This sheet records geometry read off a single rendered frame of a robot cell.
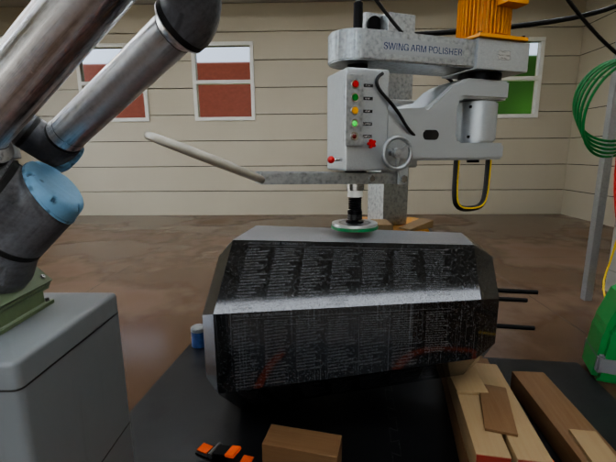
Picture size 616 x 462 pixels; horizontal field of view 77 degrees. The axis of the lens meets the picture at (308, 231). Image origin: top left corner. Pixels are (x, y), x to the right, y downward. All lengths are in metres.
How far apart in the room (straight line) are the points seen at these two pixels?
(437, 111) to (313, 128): 6.08
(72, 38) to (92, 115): 0.22
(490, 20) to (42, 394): 2.10
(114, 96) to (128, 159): 7.77
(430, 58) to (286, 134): 6.17
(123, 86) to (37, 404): 0.69
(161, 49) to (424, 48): 1.26
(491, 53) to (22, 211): 1.87
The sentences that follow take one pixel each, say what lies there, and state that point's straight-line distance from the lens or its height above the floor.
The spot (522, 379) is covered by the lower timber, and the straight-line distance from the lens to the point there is 2.35.
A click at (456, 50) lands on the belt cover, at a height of 1.68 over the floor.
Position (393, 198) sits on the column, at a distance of 2.56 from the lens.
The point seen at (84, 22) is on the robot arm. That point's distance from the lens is 0.85.
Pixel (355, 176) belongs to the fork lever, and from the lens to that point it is 1.74.
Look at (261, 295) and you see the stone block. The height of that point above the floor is 0.68.
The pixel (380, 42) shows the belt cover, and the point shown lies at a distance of 1.79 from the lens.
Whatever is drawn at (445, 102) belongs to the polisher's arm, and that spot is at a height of 1.47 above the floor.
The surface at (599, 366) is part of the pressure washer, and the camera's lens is 2.72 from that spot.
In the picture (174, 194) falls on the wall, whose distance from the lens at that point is 8.44.
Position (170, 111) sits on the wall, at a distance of 8.42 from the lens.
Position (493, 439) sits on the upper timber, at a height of 0.24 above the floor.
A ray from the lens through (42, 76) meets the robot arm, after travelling 0.90.
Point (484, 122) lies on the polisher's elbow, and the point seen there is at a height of 1.38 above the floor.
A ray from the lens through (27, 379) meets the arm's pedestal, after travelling 1.02.
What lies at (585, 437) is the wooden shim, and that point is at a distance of 2.06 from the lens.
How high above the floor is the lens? 1.25
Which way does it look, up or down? 11 degrees down
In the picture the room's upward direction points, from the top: straight up
